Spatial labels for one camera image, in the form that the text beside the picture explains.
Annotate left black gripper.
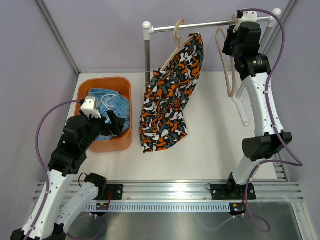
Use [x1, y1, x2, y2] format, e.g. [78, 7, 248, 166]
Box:
[80, 110, 125, 151]

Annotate light blue shorts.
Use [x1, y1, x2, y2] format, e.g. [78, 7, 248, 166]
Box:
[88, 88, 130, 133]

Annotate beige hanger of blue shorts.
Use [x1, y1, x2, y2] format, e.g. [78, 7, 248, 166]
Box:
[215, 13, 241, 98]

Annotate camouflage orange black shorts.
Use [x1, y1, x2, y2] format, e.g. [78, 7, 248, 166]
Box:
[139, 33, 204, 153]

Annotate beige hanger of camouflage shorts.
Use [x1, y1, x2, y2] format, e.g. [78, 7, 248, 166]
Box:
[159, 19, 196, 72]

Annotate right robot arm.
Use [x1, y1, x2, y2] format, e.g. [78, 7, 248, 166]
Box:
[210, 22, 293, 200]

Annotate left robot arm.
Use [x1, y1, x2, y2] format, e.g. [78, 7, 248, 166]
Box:
[10, 110, 125, 240]

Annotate orange plastic basket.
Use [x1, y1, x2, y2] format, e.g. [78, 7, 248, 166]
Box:
[74, 76, 133, 153]

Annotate white metal clothes rack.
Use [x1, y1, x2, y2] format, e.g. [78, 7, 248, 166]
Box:
[141, 7, 282, 126]

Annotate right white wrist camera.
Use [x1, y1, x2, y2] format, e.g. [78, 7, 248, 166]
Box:
[232, 10, 258, 33]

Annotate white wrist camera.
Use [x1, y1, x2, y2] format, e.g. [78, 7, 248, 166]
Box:
[232, 10, 258, 33]
[80, 96, 102, 119]

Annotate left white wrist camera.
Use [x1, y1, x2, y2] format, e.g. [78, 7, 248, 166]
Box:
[80, 96, 102, 119]

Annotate white slotted cable duct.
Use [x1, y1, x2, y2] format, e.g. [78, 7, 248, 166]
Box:
[84, 202, 231, 213]

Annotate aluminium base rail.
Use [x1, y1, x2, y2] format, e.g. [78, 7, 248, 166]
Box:
[109, 180, 304, 203]

